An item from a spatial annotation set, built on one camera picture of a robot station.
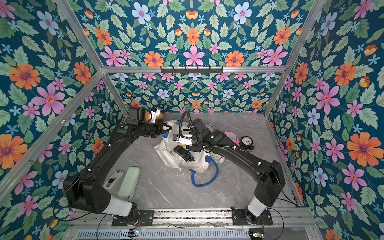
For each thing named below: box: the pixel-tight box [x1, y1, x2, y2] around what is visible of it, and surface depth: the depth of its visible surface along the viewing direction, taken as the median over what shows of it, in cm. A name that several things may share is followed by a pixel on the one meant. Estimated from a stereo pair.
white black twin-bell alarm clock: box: [209, 151, 226, 164], surface depth 92 cm
